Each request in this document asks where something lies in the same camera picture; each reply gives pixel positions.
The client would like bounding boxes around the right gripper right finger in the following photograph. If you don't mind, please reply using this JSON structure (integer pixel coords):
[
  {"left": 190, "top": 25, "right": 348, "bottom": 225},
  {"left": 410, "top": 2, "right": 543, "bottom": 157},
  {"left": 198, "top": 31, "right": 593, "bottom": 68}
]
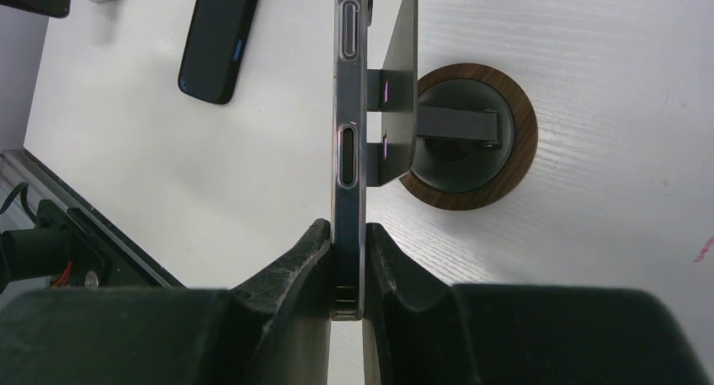
[{"left": 363, "top": 223, "right": 709, "bottom": 384}]

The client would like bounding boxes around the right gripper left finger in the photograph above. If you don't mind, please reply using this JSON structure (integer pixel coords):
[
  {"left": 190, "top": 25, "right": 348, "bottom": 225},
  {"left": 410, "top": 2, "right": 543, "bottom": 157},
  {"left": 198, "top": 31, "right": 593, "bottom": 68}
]
[{"left": 1, "top": 219, "right": 332, "bottom": 384}]

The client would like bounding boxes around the brown base phone stand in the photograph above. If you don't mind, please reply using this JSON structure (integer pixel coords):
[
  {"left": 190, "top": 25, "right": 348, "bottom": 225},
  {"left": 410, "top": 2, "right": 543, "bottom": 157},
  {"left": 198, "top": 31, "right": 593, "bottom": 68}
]
[{"left": 365, "top": 0, "right": 538, "bottom": 211}]

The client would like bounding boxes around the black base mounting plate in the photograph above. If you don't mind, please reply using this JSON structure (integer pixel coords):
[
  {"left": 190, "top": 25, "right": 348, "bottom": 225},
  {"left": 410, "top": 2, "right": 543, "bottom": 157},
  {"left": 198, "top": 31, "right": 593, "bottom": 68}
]
[{"left": 1, "top": 149, "right": 182, "bottom": 288}]

